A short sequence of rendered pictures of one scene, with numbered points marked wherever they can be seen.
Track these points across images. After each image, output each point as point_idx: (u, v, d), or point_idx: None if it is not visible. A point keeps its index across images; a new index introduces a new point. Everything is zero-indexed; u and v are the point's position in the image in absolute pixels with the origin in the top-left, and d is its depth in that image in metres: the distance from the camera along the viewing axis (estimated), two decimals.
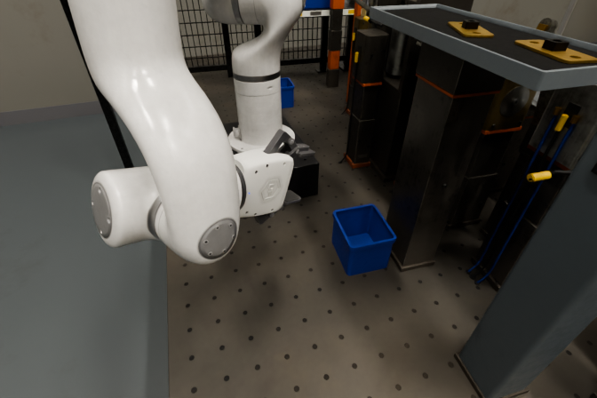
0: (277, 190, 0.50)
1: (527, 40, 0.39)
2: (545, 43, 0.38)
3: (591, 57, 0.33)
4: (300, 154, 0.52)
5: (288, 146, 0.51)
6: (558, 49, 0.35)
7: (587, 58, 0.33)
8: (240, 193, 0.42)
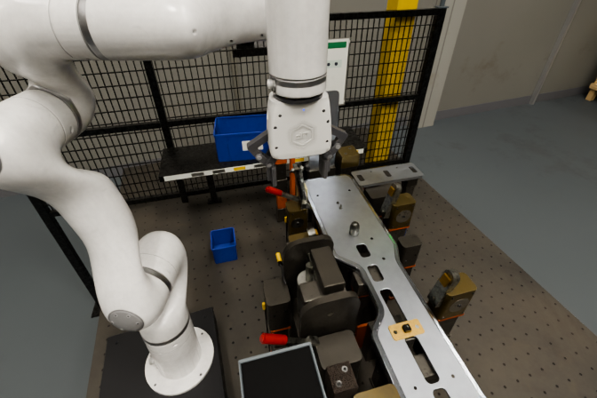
0: (299, 144, 0.50)
1: None
2: None
3: None
4: (328, 161, 0.55)
5: (331, 146, 0.55)
6: None
7: None
8: (314, 93, 0.45)
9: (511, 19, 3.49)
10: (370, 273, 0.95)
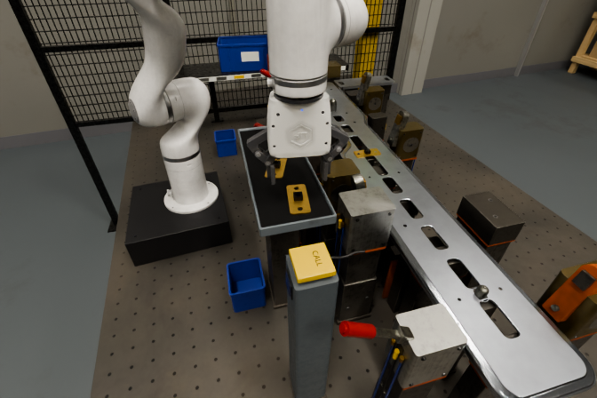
0: (298, 144, 0.50)
1: (294, 185, 0.64)
2: (300, 190, 0.63)
3: (309, 208, 0.58)
4: (328, 163, 0.55)
5: (332, 148, 0.55)
6: (298, 200, 0.60)
7: (305, 210, 0.58)
8: (312, 94, 0.45)
9: None
10: (343, 130, 1.19)
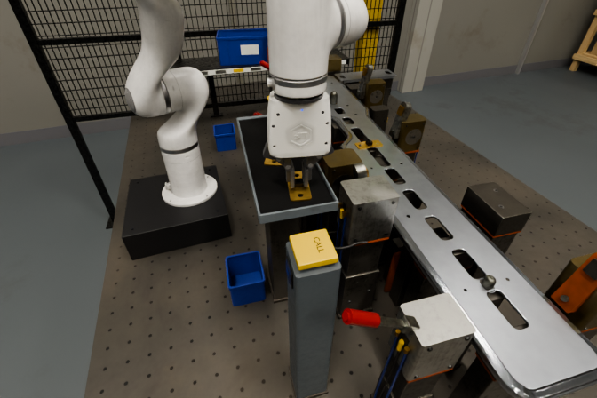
0: (298, 144, 0.50)
1: (295, 172, 0.62)
2: (300, 177, 0.61)
3: (310, 195, 0.56)
4: (308, 170, 0.55)
5: None
6: (298, 187, 0.58)
7: (306, 196, 0.56)
8: (312, 94, 0.45)
9: None
10: (344, 123, 1.17)
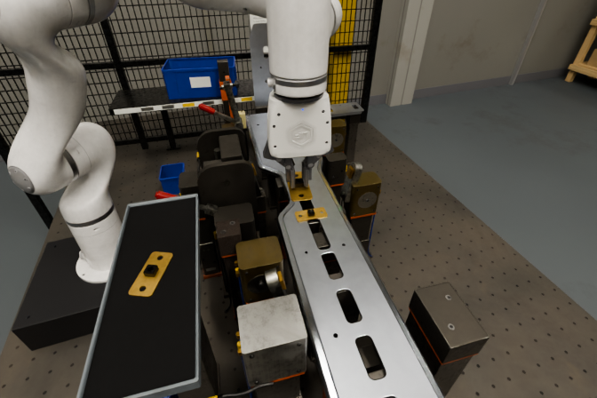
0: (298, 144, 0.50)
1: (294, 172, 0.62)
2: (300, 177, 0.61)
3: (310, 195, 0.56)
4: (308, 169, 0.55)
5: (313, 155, 0.55)
6: (298, 187, 0.58)
7: (306, 196, 0.56)
8: (313, 93, 0.45)
9: None
10: None
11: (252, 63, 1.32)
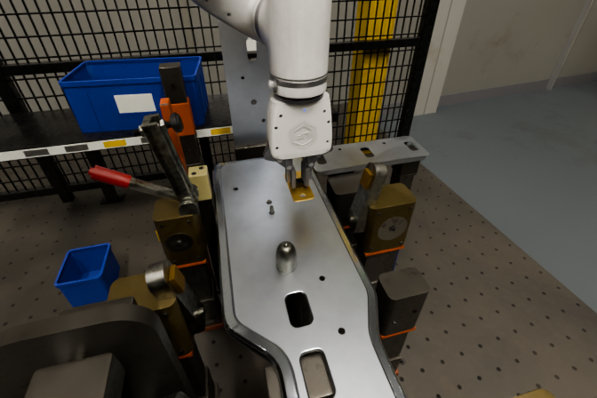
0: (300, 145, 0.50)
1: None
2: (299, 177, 0.61)
3: (312, 194, 0.57)
4: (309, 169, 0.55)
5: None
6: (298, 187, 0.58)
7: (308, 195, 0.56)
8: (315, 94, 0.45)
9: None
10: (306, 371, 0.39)
11: (226, 70, 0.70)
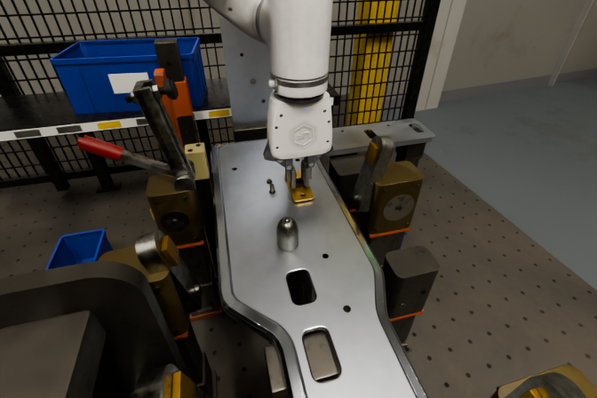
0: (300, 144, 0.50)
1: None
2: (299, 177, 0.61)
3: (312, 194, 0.57)
4: (309, 169, 0.55)
5: None
6: (298, 187, 0.58)
7: (308, 195, 0.56)
8: (315, 94, 0.45)
9: None
10: (310, 350, 0.37)
11: (225, 46, 0.67)
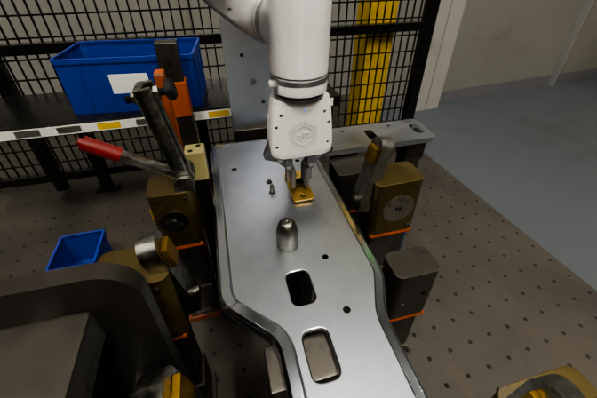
0: (300, 145, 0.50)
1: None
2: (299, 177, 0.61)
3: (312, 194, 0.57)
4: (309, 169, 0.55)
5: None
6: (298, 187, 0.58)
7: (308, 195, 0.56)
8: (315, 94, 0.45)
9: None
10: (309, 352, 0.37)
11: (225, 46, 0.67)
